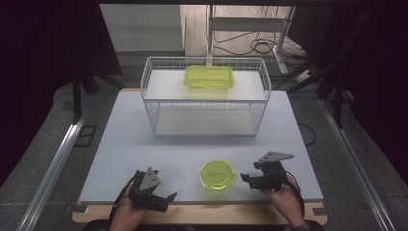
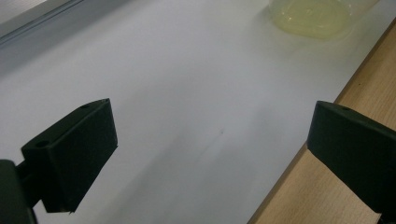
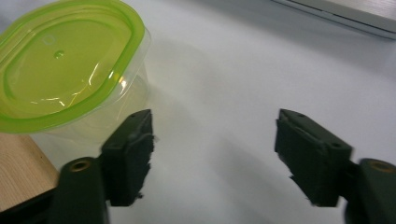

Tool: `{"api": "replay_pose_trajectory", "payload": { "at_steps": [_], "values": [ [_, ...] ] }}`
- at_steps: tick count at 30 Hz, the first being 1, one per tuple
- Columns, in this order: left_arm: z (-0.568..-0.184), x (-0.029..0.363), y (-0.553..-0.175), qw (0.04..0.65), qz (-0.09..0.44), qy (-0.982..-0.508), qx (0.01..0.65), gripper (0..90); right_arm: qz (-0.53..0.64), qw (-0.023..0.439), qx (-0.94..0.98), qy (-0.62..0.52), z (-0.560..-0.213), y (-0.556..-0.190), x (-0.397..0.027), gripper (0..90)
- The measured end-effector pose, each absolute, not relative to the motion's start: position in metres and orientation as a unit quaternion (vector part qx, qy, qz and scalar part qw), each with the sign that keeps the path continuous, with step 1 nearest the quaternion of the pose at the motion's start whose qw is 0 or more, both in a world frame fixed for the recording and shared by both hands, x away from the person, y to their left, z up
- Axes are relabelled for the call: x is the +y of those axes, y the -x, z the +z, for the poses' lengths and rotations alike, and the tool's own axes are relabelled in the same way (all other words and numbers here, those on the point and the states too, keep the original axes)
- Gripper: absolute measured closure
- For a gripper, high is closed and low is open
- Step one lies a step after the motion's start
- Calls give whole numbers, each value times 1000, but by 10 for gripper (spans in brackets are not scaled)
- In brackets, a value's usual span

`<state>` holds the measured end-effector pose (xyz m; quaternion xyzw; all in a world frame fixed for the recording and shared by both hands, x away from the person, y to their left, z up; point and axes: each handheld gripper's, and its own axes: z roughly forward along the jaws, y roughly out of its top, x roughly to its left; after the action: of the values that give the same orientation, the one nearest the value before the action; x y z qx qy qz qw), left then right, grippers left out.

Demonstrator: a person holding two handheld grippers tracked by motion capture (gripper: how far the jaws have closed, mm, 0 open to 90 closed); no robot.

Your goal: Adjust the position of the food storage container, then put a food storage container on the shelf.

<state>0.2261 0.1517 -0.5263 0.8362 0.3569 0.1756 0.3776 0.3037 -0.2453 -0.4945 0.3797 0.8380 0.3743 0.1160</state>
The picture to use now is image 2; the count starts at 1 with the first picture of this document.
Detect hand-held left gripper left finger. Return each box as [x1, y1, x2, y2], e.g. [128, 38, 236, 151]
[21, 98, 120, 215]

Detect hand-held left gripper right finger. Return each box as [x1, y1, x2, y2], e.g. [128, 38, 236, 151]
[305, 100, 396, 224]

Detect round yellow-green plate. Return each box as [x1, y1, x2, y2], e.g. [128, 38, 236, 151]
[268, 0, 380, 40]

